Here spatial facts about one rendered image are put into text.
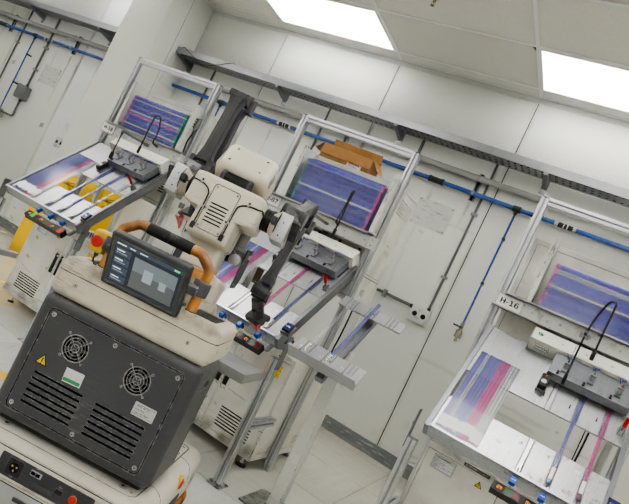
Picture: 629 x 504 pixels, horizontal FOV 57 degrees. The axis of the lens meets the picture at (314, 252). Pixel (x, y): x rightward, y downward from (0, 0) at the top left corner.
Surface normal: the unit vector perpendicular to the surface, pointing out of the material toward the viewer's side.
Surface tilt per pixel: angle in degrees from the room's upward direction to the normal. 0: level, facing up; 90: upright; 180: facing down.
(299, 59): 90
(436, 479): 90
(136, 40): 90
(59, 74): 90
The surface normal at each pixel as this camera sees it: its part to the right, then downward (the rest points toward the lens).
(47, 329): -0.08, -0.07
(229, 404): -0.38, -0.21
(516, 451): 0.04, -0.79
